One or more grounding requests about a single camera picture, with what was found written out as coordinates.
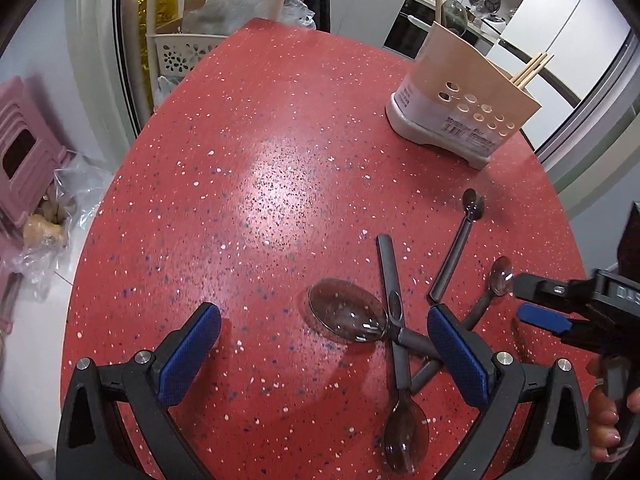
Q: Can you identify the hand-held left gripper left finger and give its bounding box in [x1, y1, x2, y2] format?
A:
[56, 302, 222, 480]

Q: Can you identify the gold foil bag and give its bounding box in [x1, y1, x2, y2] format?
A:
[137, 0, 176, 91]

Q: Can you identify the person's right hand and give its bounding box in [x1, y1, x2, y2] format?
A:
[586, 385, 626, 463]

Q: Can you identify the white refrigerator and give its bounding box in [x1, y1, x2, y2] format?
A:
[487, 0, 632, 72]

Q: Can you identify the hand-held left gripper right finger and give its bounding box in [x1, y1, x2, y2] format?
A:
[426, 304, 596, 480]

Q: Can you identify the large clear spoon black handle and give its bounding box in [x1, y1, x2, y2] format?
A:
[307, 280, 443, 362]

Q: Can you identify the black built-in oven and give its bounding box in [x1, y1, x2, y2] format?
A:
[385, 0, 434, 58]

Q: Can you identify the dark cloth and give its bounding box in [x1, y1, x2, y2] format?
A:
[617, 201, 640, 281]

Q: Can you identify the clear plastic bag of ginger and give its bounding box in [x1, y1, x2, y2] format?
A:
[10, 165, 117, 302]

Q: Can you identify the stack of pink plastic stools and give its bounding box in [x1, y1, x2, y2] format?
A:
[0, 76, 77, 247]

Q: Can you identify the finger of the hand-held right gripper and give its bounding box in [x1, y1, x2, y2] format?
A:
[514, 274, 597, 307]
[516, 305, 574, 337]

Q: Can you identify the beige utensil holder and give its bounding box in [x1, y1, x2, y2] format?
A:
[386, 22, 543, 171]

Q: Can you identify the plain wooden chopstick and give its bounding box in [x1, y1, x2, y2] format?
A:
[511, 52, 545, 82]

